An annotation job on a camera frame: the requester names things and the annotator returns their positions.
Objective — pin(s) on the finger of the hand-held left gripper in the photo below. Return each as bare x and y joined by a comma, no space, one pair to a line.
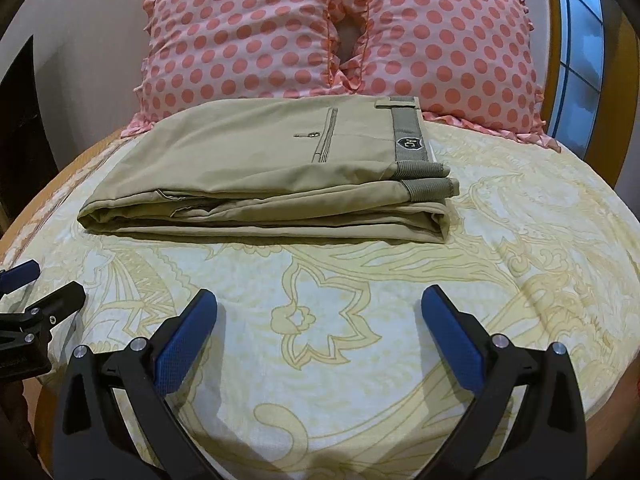
22,272
60,297

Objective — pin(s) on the pink polka dot pillow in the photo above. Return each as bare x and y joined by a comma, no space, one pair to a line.
240,35
450,45

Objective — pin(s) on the khaki pants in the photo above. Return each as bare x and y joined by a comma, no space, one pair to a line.
260,170

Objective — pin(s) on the blue glass window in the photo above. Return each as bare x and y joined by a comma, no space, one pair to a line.
582,35

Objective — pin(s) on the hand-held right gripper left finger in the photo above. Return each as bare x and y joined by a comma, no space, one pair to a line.
180,345

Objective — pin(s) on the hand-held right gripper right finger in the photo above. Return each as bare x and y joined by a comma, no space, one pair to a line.
450,335

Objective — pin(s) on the yellow floral bed sheet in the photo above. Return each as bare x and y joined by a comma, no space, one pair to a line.
350,310

